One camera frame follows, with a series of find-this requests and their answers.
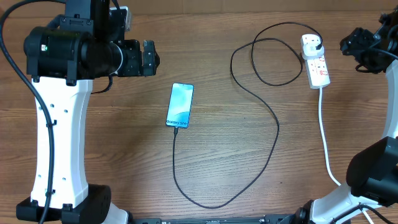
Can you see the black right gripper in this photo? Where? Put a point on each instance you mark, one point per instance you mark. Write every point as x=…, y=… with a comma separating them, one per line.
x=354, y=43

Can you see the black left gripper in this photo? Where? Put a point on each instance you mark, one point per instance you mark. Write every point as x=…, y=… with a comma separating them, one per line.
x=135, y=67

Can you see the Galaxy S24+ smartphone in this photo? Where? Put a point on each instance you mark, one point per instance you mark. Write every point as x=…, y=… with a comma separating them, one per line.
x=180, y=104

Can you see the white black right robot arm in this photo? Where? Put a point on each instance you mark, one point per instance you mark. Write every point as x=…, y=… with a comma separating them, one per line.
x=371, y=177

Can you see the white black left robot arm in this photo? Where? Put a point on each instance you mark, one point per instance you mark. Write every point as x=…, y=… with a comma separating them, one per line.
x=64, y=58

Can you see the white charger plug adapter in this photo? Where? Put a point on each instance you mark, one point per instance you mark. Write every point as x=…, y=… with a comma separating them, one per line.
x=310, y=51

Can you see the white power strip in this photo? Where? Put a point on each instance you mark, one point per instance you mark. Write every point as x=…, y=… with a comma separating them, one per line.
x=317, y=72

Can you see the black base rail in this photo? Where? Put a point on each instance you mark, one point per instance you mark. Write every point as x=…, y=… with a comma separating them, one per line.
x=267, y=219

